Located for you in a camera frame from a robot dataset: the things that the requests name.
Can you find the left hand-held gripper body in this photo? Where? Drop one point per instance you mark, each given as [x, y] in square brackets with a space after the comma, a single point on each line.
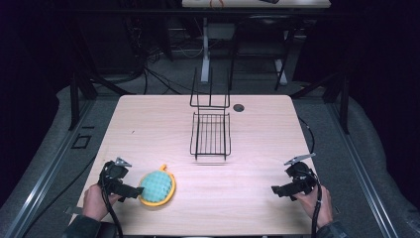
[114, 175]

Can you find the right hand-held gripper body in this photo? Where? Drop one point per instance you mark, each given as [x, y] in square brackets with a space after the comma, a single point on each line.
[301, 177]

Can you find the teal and yellow pot holder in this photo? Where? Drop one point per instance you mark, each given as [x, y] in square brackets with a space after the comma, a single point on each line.
[157, 187]

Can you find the person's right hand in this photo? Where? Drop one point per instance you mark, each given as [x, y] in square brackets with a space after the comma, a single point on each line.
[315, 205]

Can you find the person's left hand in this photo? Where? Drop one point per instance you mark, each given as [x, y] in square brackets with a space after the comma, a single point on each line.
[95, 204]

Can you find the black table grommet hole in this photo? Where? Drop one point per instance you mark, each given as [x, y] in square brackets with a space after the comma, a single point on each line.
[238, 107]

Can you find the black chair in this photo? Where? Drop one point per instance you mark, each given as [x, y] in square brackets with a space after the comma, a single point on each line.
[261, 49]

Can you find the white desk with metal legs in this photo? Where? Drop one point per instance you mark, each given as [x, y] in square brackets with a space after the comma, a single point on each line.
[254, 23]

